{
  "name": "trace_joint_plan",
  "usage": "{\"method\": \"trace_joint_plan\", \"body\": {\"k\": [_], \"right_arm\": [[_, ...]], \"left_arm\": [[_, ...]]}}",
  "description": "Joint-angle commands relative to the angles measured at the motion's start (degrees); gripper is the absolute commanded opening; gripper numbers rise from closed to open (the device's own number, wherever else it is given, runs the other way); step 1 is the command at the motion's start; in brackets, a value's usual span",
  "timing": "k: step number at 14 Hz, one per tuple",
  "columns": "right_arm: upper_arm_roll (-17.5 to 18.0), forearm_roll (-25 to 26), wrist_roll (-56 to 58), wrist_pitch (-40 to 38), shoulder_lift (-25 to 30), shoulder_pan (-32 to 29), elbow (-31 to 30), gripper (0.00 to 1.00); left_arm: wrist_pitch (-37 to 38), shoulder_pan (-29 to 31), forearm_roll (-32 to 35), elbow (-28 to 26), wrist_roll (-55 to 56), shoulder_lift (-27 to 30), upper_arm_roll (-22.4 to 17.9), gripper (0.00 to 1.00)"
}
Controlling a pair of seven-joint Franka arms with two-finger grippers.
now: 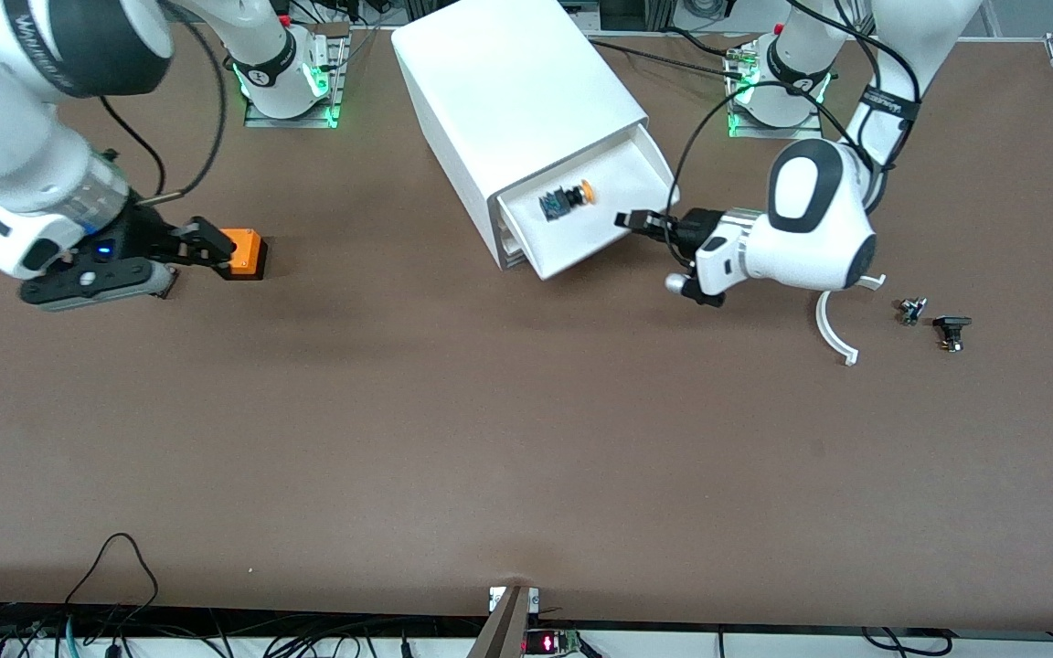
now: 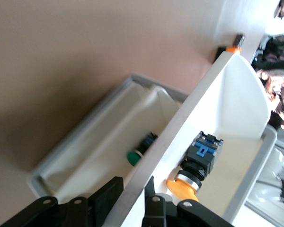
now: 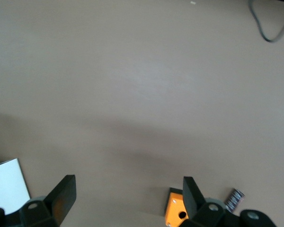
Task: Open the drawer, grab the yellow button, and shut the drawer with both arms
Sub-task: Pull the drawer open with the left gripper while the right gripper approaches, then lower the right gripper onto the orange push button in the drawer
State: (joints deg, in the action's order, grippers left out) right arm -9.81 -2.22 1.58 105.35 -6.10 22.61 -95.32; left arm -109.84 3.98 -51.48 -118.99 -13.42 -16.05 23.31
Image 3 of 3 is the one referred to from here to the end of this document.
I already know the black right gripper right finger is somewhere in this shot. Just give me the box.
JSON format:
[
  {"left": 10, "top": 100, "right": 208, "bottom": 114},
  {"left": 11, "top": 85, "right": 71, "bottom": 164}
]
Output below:
[{"left": 178, "top": 176, "right": 278, "bottom": 227}]

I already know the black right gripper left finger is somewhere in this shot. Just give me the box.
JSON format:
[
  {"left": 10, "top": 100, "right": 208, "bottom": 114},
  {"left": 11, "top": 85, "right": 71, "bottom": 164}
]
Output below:
[{"left": 0, "top": 175, "right": 77, "bottom": 227}]

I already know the orange box with round hole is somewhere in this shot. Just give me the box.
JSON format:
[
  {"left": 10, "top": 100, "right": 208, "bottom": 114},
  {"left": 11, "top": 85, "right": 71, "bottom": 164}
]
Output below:
[{"left": 164, "top": 187, "right": 189, "bottom": 227}]

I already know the dark purple cylindrical capacitor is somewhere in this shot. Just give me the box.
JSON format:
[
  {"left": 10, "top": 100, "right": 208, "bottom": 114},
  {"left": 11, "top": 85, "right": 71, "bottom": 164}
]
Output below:
[{"left": 223, "top": 188, "right": 246, "bottom": 213}]

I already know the grey cable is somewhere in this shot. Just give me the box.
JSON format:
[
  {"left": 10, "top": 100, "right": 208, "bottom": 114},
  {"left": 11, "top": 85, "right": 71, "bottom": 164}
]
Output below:
[{"left": 248, "top": 0, "right": 284, "bottom": 44}]

